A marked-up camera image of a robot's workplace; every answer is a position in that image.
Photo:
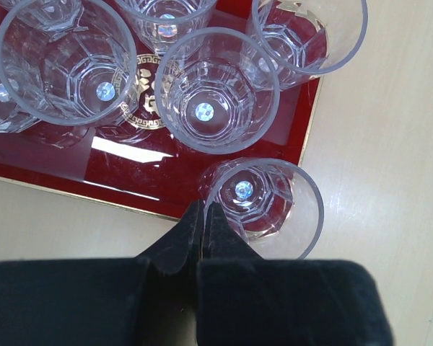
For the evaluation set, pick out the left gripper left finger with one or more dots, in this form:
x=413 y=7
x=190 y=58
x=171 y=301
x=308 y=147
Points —
x=147 y=299

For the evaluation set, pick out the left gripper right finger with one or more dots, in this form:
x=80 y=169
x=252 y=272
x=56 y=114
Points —
x=244 y=299

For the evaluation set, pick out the cluster back clear glass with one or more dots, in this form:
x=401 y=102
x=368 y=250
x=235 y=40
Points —
x=273 y=205

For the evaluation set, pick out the cluster clear glass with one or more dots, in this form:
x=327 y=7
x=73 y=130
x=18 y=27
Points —
x=273 y=205
x=83 y=75
x=217 y=91

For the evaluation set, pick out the cluster front clear glass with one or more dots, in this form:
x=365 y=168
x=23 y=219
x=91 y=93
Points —
x=83 y=75

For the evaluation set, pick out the red lacquer tray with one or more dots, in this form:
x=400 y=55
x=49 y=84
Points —
x=135 y=163

